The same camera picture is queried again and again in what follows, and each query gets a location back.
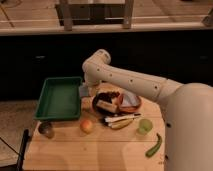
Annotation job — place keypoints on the small grey metal cup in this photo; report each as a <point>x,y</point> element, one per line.
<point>46,129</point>

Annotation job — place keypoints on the black pole left edge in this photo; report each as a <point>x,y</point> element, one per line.
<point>22,150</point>

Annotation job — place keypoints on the banana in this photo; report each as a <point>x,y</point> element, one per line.
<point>121,124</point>

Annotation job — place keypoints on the green chili pepper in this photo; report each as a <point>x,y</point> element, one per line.
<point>152,151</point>

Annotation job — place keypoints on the black handled knife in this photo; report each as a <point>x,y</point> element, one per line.
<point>118,118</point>

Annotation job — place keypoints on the green plastic tray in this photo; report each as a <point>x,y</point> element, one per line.
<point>59,99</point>

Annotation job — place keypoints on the green plastic cup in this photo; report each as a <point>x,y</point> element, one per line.
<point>145,126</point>

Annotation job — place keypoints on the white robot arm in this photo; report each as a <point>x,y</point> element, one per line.
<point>187,110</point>

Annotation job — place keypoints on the brown bowl with cloth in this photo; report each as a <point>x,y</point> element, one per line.
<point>129,102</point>

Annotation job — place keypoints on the wooden frame in background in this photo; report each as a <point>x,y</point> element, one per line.
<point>94,12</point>

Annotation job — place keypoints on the blue sponge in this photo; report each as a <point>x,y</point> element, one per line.
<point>83,91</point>

